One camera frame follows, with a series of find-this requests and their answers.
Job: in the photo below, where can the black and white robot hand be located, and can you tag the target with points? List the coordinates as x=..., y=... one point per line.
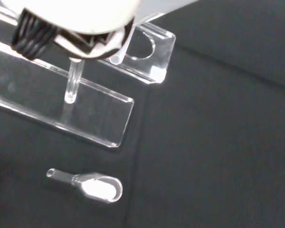
x=80, y=16

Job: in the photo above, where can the clear acrylic funnel stand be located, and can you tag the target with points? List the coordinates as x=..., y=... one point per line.
x=97, y=114

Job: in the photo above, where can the clear glass weighing funnel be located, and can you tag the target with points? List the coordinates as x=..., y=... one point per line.
x=99, y=187

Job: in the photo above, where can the black bench cloth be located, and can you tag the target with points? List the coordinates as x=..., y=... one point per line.
x=204, y=142

